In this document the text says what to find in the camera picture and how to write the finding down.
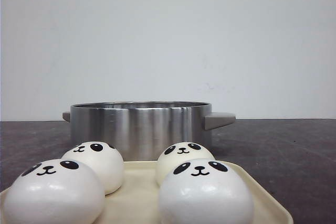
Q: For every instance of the panda bun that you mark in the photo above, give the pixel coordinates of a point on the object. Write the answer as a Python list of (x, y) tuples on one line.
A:
[(205, 191), (177, 154), (55, 191), (104, 159)]

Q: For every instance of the stainless steel steamer pot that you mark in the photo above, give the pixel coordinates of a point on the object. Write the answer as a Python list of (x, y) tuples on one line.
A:
[(142, 130)]

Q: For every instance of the cream plastic tray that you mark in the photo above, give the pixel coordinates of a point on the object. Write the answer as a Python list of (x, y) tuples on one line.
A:
[(136, 201)]

